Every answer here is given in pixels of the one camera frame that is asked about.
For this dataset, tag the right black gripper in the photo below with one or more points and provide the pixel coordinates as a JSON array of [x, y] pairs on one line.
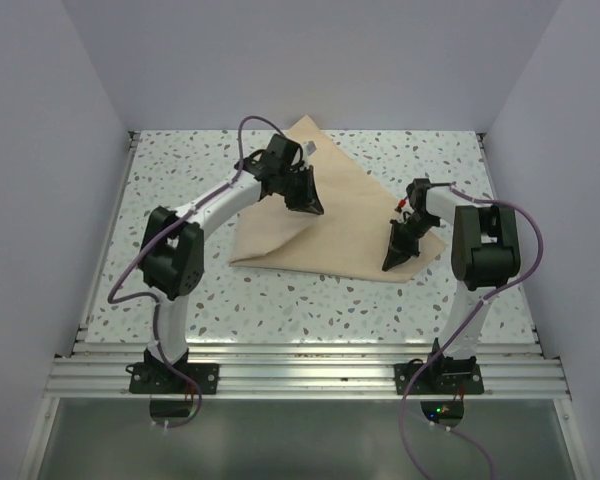
[[399, 252]]

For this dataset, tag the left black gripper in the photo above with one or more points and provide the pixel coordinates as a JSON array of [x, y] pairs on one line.
[[308, 201]]

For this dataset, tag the beige cloth mat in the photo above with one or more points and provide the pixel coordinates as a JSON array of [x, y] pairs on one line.
[[351, 237]]

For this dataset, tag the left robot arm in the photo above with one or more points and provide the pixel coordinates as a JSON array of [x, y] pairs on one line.
[[174, 240]]

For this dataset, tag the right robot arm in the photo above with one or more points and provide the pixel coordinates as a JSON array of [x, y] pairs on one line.
[[485, 256]]

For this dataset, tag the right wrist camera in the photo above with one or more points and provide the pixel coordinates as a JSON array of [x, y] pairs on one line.
[[400, 207]]

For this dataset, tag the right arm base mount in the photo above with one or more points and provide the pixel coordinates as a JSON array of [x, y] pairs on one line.
[[445, 375]]

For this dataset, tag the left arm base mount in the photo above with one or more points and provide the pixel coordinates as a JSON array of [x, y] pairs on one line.
[[152, 376]]

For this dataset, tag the aluminium rail frame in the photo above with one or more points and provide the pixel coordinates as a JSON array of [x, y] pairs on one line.
[[306, 386]]

